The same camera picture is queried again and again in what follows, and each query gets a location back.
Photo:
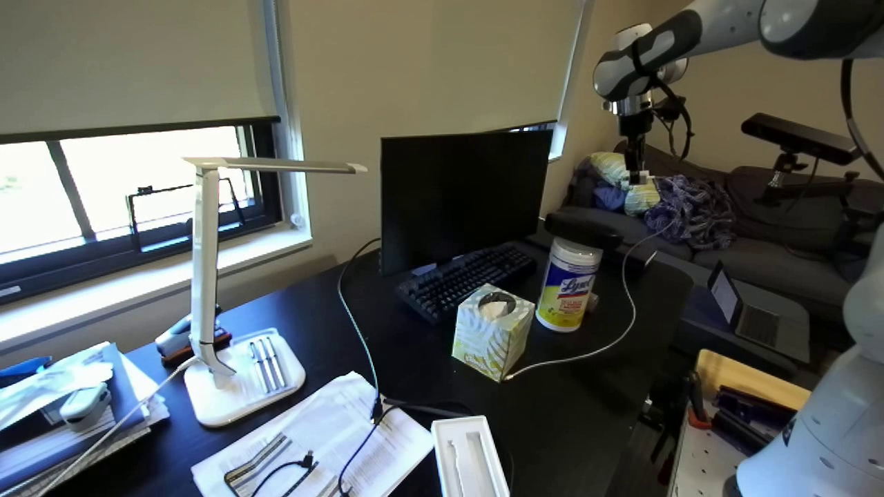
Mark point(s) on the yellow patterned tissue box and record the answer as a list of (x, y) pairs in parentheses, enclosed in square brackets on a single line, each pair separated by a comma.
[(493, 336)]

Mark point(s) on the small dark laptop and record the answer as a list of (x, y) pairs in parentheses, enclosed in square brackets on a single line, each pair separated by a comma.
[(764, 321)]

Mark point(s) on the black computer monitor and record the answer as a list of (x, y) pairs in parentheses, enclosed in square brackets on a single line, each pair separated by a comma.
[(459, 195)]

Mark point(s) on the white folded booklet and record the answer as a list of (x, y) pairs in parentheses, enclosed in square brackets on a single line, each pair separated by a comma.
[(401, 442)]

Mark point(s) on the white printed paper sheet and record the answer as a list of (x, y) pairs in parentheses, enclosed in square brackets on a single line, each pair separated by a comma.
[(304, 431)]

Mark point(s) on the stack of books and papers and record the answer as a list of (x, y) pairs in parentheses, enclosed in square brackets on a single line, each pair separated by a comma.
[(56, 416)]

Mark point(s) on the black camera on stand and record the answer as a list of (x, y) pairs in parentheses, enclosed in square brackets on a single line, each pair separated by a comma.
[(803, 138)]

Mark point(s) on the papers stack on desk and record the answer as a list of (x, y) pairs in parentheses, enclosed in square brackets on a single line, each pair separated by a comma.
[(355, 450)]

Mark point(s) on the cream roller blind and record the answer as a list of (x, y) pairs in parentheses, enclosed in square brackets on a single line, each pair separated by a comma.
[(127, 64)]

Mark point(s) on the dark couch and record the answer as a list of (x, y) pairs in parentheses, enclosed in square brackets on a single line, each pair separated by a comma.
[(803, 250)]

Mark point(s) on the white perforated mounting table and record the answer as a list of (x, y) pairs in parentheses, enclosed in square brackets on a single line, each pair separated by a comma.
[(699, 471)]

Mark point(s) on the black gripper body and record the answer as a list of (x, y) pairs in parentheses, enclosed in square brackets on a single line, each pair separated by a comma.
[(637, 125)]

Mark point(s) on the purple cloth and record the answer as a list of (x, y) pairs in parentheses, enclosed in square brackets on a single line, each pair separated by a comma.
[(691, 212)]

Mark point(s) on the white desk lamp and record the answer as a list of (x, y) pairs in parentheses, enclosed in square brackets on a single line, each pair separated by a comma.
[(208, 276)]

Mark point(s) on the disinfecting wipes canister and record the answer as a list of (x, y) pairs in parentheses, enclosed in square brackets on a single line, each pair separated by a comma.
[(568, 286)]

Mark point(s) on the wooden tray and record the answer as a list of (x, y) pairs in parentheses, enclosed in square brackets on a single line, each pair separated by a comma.
[(748, 373)]

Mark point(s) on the black and red tools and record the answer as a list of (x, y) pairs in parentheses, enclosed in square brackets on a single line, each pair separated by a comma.
[(750, 416)]

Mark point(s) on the black window frame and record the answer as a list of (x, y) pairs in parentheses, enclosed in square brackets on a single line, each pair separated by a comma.
[(263, 174)]

